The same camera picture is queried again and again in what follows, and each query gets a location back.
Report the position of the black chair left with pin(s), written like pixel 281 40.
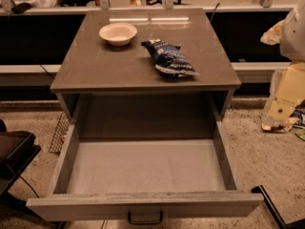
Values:
pixel 17 151

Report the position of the grey drawer cabinet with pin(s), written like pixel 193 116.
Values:
pixel 108 91

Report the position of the grey top drawer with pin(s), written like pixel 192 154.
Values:
pixel 144 158

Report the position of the wire mesh basket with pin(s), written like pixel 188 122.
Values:
pixel 59 135

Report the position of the blue chip bag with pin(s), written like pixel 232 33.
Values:
pixel 168 59

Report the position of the black metal leg right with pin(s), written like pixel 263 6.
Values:
pixel 298 224

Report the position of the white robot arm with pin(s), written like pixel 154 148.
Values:
pixel 288 86

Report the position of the white paper bowl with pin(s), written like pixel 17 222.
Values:
pixel 118 34

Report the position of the snack wrappers on floor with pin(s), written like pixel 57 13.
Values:
pixel 300 124

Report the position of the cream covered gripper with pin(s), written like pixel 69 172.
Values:
pixel 294 37

